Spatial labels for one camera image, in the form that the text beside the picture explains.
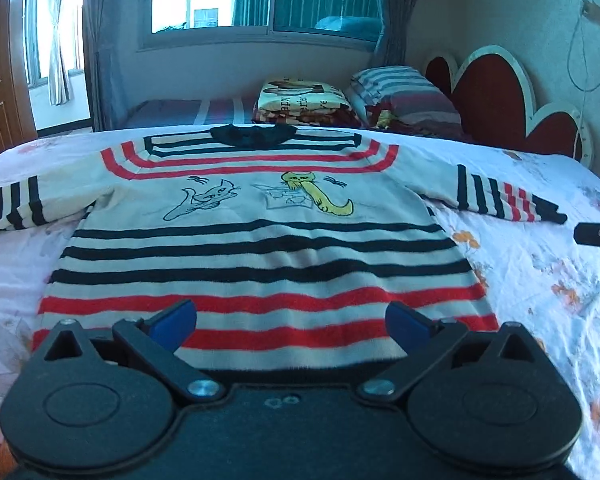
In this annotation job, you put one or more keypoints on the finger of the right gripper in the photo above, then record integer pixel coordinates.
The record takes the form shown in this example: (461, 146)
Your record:
(587, 234)

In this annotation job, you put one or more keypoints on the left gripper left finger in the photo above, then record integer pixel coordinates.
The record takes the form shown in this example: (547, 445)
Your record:
(104, 399)

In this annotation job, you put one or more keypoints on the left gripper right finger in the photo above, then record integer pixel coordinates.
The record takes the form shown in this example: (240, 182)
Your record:
(477, 399)

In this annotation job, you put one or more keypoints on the striped knit sweater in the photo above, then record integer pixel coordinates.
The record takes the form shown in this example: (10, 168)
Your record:
(290, 244)

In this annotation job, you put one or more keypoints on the white floral bed sheet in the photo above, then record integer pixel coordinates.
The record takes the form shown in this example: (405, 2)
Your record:
(533, 273)

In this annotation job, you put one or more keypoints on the red heart-shaped headboard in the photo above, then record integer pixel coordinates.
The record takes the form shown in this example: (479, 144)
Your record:
(496, 100)

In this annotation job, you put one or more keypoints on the striped pillow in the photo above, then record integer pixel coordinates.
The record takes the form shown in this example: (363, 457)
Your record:
(399, 99)

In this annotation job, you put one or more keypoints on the purple striped mattress cover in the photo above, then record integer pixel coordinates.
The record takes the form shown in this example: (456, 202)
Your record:
(161, 113)

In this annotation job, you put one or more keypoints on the folded patterned blanket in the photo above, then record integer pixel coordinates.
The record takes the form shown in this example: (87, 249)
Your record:
(301, 102)

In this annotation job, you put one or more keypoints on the window with teal curtain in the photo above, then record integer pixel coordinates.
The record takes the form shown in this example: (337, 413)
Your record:
(179, 23)

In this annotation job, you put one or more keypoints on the grey curtain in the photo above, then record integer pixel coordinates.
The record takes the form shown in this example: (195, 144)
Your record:
(103, 78)

